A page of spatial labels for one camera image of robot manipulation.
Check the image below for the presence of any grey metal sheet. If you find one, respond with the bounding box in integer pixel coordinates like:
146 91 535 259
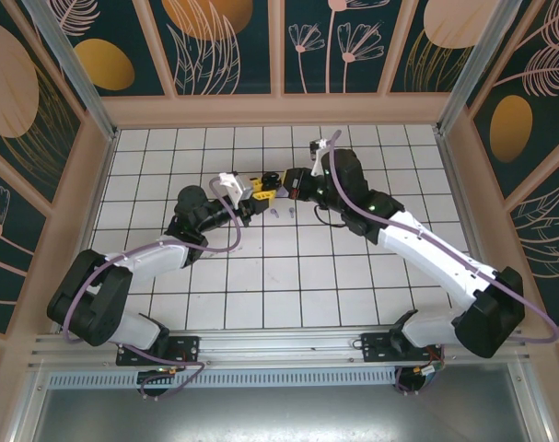
29 363 538 442

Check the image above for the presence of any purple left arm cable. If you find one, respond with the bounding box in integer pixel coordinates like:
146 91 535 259
61 178 243 344

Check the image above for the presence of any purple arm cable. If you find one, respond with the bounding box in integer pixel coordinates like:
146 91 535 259
61 178 243 344
327 130 559 344

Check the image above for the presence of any aluminium side rail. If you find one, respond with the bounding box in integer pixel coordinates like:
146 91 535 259
436 131 507 326
52 131 120 332

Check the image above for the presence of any aluminium mounting rail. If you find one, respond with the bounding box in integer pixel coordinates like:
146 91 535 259
28 327 533 370

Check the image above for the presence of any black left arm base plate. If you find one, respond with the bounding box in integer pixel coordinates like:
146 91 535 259
116 335 201 367

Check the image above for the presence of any aluminium corner post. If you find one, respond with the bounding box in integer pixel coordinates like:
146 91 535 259
23 0 120 142
435 0 536 134

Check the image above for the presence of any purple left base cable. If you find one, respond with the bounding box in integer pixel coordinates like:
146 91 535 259
120 343 210 402

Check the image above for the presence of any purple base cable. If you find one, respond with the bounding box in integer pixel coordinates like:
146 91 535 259
395 366 448 397
120 343 210 402

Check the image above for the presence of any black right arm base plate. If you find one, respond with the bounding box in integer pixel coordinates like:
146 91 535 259
360 331 446 363

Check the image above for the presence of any slotted grey cable duct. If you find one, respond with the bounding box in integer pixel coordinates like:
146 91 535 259
46 370 400 391

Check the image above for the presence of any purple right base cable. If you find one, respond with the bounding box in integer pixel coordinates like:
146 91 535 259
395 366 448 397

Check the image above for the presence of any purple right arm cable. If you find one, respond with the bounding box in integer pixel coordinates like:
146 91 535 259
327 130 559 344

